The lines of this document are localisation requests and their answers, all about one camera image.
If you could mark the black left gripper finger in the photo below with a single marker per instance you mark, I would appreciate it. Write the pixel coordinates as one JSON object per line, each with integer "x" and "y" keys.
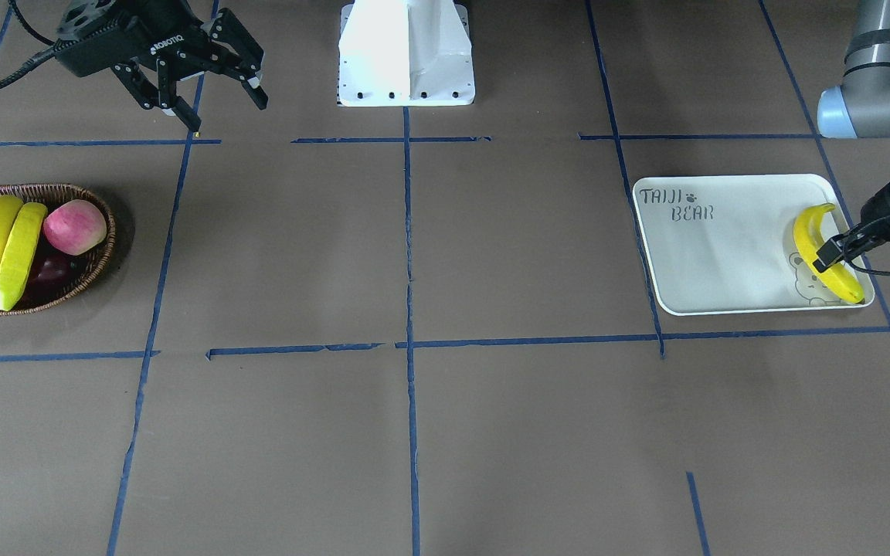
{"x": 831, "y": 254}

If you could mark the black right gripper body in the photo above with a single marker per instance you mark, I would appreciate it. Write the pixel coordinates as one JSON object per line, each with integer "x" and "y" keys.
{"x": 169, "y": 40}

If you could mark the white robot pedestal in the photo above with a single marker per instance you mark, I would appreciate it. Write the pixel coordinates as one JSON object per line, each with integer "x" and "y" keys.
{"x": 405, "y": 54}

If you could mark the brown wicker basket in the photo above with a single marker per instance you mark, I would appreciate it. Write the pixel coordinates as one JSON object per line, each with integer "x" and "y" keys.
{"x": 89, "y": 266}

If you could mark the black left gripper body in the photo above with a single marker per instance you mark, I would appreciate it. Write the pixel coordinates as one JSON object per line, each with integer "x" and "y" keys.
{"x": 880, "y": 211}

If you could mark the white bear tray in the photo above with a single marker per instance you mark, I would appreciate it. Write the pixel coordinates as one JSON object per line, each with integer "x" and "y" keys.
{"x": 725, "y": 244}

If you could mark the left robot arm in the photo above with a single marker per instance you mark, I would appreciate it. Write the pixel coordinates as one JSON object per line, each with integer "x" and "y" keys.
{"x": 859, "y": 107}

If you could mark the yellow-green banana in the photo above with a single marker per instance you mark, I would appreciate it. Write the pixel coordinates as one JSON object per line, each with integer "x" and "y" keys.
{"x": 19, "y": 253}

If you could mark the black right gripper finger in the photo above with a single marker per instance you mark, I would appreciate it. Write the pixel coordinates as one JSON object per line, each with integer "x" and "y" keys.
{"x": 235, "y": 53}
{"x": 162, "y": 95}

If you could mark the pink red apple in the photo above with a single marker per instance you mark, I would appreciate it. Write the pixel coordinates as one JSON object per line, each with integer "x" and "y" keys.
{"x": 75, "y": 227}

